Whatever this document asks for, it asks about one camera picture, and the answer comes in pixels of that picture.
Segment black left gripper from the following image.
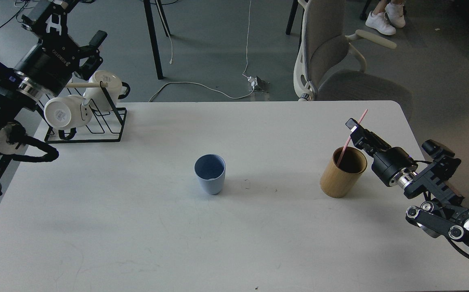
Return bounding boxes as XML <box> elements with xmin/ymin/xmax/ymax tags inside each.
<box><xmin>14</xmin><ymin>0</ymin><xmax>107</xmax><ymax>96</ymax></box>

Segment white sneaker right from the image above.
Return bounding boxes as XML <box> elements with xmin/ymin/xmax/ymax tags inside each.
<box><xmin>385</xmin><ymin>2</ymin><xmax>406</xmax><ymax>28</ymax></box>

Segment white mug rear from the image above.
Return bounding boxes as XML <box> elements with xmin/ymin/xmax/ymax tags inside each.
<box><xmin>84</xmin><ymin>70</ymin><xmax>131</xmax><ymax>112</ymax></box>

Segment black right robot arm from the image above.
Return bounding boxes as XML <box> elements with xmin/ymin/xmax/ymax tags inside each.
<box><xmin>346</xmin><ymin>118</ymin><xmax>469</xmax><ymax>259</ymax></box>

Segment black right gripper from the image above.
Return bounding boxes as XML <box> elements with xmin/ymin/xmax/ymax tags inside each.
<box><xmin>345</xmin><ymin>118</ymin><xmax>418</xmax><ymax>187</ymax></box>

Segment bamboo cylinder holder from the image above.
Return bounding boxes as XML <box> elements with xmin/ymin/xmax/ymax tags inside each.
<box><xmin>320</xmin><ymin>147</ymin><xmax>368</xmax><ymax>198</ymax></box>

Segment pink chopstick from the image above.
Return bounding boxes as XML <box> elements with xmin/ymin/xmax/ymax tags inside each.
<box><xmin>336</xmin><ymin>108</ymin><xmax>368</xmax><ymax>167</ymax></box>

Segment black table legs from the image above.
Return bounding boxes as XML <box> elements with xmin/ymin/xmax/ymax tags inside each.
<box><xmin>142</xmin><ymin>0</ymin><xmax>172</xmax><ymax>80</ymax></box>

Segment white floor cable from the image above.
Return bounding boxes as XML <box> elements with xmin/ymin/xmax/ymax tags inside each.
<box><xmin>149</xmin><ymin>0</ymin><xmax>256</xmax><ymax>102</ymax></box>

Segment white sneaker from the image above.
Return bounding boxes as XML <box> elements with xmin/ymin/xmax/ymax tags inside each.
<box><xmin>385</xmin><ymin>2</ymin><xmax>406</xmax><ymax>28</ymax></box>
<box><xmin>366</xmin><ymin>11</ymin><xmax>396</xmax><ymax>36</ymax></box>

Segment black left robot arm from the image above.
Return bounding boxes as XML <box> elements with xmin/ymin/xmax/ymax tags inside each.
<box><xmin>0</xmin><ymin>0</ymin><xmax>107</xmax><ymax>196</ymax></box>

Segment blue plastic cup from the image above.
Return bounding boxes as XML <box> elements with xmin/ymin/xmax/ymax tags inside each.
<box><xmin>194</xmin><ymin>154</ymin><xmax>226</xmax><ymax>195</ymax></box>

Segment white mug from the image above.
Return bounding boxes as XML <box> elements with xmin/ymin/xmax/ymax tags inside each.
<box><xmin>84</xmin><ymin>70</ymin><xmax>131</xmax><ymax>112</ymax></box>
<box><xmin>44</xmin><ymin>94</ymin><xmax>93</xmax><ymax>140</ymax></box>

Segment white mug front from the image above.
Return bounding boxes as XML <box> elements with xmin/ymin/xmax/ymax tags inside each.
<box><xmin>44</xmin><ymin>94</ymin><xmax>93</xmax><ymax>140</ymax></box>

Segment grey office chair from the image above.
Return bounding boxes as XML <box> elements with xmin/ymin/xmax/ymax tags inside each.
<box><xmin>293</xmin><ymin>0</ymin><xmax>414</xmax><ymax>119</ymax></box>

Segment white sneaker left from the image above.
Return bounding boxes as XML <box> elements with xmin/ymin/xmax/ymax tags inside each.
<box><xmin>366</xmin><ymin>11</ymin><xmax>396</xmax><ymax>36</ymax></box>

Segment black wire mug rack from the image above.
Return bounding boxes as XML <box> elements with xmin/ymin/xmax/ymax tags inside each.
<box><xmin>43</xmin><ymin>82</ymin><xmax>128</xmax><ymax>144</ymax></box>

